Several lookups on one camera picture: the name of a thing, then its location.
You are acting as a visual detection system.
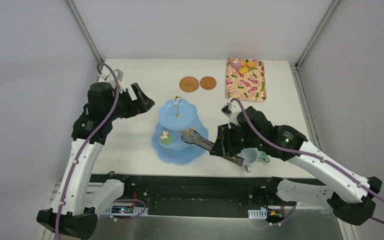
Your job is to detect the green cupcake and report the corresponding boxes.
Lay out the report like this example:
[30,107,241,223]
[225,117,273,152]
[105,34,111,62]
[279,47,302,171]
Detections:
[159,129,173,146]

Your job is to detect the purple cable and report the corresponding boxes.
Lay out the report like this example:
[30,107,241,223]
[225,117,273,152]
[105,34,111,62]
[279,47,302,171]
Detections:
[54,62,121,240]
[229,97,384,231]

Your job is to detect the smooth wooden coaster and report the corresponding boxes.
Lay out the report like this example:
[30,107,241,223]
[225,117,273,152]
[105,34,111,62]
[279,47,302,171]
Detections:
[199,76,217,90]

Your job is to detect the orange square biscuit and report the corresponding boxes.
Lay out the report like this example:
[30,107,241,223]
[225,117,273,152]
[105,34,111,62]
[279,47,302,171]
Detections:
[237,67,250,75]

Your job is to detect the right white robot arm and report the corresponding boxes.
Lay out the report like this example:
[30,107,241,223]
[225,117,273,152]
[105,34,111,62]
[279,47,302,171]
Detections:
[210,105,382,226]

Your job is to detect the grey-blue ceramic mug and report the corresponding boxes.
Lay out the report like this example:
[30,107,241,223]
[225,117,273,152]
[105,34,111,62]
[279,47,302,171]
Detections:
[238,148,259,173]

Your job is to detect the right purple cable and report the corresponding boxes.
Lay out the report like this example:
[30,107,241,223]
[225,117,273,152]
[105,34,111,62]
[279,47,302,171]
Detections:
[229,97,384,231]

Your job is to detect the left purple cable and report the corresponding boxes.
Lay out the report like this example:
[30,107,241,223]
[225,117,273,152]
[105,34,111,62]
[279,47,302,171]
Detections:
[54,62,121,240]

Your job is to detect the orange round biscuit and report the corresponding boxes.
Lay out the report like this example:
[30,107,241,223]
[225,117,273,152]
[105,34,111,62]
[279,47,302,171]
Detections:
[246,60,256,68]

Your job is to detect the green ceramic cup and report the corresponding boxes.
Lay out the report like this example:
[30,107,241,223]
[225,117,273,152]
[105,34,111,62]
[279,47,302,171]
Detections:
[258,151,271,163]

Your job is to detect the woven rattan coaster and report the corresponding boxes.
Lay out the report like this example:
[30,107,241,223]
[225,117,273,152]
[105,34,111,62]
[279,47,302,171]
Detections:
[179,76,200,93]

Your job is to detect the yellow frosted donut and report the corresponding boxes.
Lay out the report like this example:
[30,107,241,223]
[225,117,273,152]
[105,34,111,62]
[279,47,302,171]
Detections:
[185,127,195,132]

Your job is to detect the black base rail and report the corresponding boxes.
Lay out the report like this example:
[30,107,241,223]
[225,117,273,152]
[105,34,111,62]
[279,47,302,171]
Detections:
[90,172,284,218]

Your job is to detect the blue three-tier cake stand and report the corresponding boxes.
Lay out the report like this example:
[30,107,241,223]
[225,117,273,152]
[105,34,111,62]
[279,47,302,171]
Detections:
[151,96,209,165]

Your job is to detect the floral serving tray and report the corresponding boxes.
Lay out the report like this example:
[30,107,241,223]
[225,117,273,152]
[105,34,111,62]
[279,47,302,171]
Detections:
[225,57,267,102]

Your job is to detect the metal serving tongs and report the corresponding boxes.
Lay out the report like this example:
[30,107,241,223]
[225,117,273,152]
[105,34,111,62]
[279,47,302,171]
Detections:
[181,130,244,167]

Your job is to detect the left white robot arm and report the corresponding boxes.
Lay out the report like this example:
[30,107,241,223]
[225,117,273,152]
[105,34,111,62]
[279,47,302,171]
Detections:
[36,69,155,240]

